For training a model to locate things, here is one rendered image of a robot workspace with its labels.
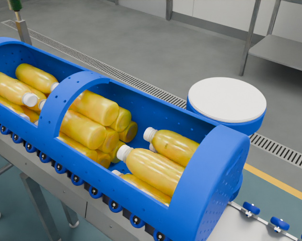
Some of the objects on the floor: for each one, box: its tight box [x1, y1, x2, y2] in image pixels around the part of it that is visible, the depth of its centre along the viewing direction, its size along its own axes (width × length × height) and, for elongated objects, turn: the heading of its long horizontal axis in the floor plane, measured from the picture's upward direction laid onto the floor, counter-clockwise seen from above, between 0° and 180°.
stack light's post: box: [15, 19, 32, 46], centre depth 178 cm, size 4×4×110 cm
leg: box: [61, 201, 79, 229], centre depth 155 cm, size 6×6×63 cm
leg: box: [19, 172, 62, 241], centre depth 146 cm, size 6×6×63 cm
